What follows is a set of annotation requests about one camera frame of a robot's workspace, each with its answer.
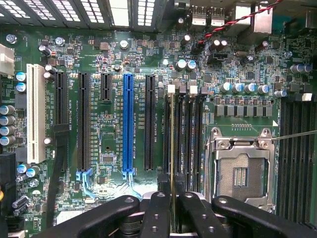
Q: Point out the black-latch RAM slot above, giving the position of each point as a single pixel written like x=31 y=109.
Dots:
x=180 y=138
x=286 y=148
x=309 y=161
x=201 y=138

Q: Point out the silver CPU socket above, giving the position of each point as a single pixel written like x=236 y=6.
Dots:
x=237 y=173

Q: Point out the green motherboard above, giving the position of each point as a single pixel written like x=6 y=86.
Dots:
x=138 y=124

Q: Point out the silver chipset heat sink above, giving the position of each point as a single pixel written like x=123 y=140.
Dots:
x=67 y=218

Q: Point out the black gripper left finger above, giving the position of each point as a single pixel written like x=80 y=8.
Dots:
x=156 y=217

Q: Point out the thin socket locking lever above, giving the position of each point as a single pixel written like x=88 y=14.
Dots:
x=297 y=135

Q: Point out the black open PC case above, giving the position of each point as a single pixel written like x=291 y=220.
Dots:
x=158 y=15

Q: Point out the white expansion slot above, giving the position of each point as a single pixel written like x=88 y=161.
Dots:
x=36 y=111

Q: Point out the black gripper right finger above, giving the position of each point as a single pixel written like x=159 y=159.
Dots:
x=203 y=217

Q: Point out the silver USB port block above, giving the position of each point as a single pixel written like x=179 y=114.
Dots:
x=198 y=17

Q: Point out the short black expansion slot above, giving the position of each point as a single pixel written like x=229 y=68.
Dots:
x=106 y=86

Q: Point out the medium black expansion slot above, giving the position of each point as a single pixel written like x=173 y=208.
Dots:
x=61 y=99

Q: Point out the white power connector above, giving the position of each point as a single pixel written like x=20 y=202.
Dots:
x=5 y=59

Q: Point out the long black expansion slot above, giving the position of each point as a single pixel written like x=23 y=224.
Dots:
x=84 y=124
x=150 y=124

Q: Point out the silver network port block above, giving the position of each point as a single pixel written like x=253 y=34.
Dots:
x=262 y=22

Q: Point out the blue expansion slot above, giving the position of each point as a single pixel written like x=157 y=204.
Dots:
x=128 y=124

